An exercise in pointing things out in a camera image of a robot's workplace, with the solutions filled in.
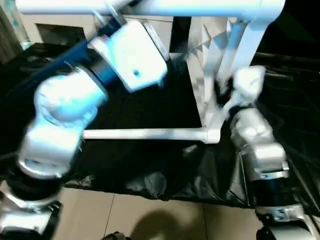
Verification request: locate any white plastic table leg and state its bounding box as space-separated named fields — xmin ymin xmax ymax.
xmin=103 ymin=0 xmax=141 ymax=13
xmin=81 ymin=127 xmax=209 ymax=141
xmin=14 ymin=0 xmax=254 ymax=20

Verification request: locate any white plastic table top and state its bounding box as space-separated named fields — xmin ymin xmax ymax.
xmin=186 ymin=0 xmax=286 ymax=146

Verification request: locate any white cabinet with glass doors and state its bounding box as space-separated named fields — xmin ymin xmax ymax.
xmin=16 ymin=9 xmax=175 ymax=55

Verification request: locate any black work mat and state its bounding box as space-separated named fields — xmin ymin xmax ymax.
xmin=0 ymin=41 xmax=320 ymax=210

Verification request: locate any beige curtain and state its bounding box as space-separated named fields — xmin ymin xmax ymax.
xmin=0 ymin=4 xmax=29 ymax=64

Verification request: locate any dark robot body part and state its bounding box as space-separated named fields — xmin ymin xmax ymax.
xmin=104 ymin=231 xmax=131 ymax=240

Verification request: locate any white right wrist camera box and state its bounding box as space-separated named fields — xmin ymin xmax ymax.
xmin=221 ymin=64 xmax=267 ymax=119

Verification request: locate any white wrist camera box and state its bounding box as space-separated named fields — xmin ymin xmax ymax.
xmin=86 ymin=19 xmax=169 ymax=94
xmin=221 ymin=64 xmax=267 ymax=119

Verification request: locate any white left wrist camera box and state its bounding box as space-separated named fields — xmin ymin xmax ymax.
xmin=86 ymin=19 xmax=169 ymax=94

